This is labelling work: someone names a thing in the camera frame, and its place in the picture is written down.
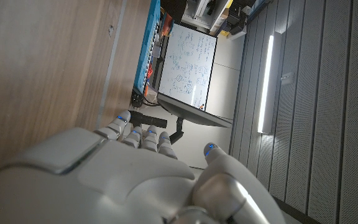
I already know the black equipment pile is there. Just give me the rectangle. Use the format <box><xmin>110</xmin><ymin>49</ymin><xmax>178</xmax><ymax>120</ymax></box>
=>
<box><xmin>225</xmin><ymin>6</ymin><xmax>248</xmax><ymax>35</ymax></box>

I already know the white ceiling light strip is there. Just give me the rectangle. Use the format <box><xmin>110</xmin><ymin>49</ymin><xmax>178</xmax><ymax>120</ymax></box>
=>
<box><xmin>257</xmin><ymin>32</ymin><xmax>283</xmax><ymax>134</ymax></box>

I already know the black cable bundle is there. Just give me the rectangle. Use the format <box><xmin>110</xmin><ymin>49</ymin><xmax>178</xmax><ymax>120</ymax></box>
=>
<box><xmin>142</xmin><ymin>96</ymin><xmax>160</xmax><ymax>108</ymax></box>

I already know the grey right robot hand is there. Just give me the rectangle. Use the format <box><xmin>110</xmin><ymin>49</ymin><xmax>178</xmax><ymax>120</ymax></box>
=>
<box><xmin>0</xmin><ymin>108</ymin><xmax>288</xmax><ymax>224</ymax></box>

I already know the whiteboard with blue writing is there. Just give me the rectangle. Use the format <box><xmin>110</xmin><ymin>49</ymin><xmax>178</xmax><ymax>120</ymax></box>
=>
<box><xmin>157</xmin><ymin>23</ymin><xmax>218</xmax><ymax>110</ymax></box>

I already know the white cabinet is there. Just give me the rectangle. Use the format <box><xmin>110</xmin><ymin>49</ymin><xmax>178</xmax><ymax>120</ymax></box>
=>
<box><xmin>181</xmin><ymin>0</ymin><xmax>233</xmax><ymax>30</ymax></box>

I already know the black cylindrical clamp bar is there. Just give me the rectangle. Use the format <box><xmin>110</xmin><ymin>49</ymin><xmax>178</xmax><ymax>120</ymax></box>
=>
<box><xmin>128</xmin><ymin>110</ymin><xmax>168</xmax><ymax>129</ymax></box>

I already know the blue storage rack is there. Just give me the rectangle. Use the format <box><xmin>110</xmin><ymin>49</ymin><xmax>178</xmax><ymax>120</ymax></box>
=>
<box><xmin>134</xmin><ymin>0</ymin><xmax>162</xmax><ymax>95</ymax></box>

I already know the orange item in rack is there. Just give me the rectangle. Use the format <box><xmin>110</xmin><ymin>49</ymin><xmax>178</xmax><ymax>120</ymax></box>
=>
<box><xmin>162</xmin><ymin>14</ymin><xmax>173</xmax><ymax>37</ymax></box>

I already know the small grey ceiling sensor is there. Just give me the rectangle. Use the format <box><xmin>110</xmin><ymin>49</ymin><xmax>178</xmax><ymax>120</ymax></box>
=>
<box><xmin>280</xmin><ymin>72</ymin><xmax>295</xmax><ymax>85</ymax></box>

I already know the large black object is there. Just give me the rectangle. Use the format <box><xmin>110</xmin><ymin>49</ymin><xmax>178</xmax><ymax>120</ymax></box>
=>
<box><xmin>160</xmin><ymin>0</ymin><xmax>188</xmax><ymax>23</ymax></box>

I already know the dark grey monitor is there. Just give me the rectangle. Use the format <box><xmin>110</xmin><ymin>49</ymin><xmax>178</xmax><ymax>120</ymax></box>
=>
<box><xmin>156</xmin><ymin>92</ymin><xmax>232</xmax><ymax>128</ymax></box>

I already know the black power strip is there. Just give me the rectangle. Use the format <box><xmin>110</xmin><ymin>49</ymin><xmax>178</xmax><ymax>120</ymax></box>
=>
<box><xmin>131</xmin><ymin>88</ymin><xmax>144</xmax><ymax>108</ymax></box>

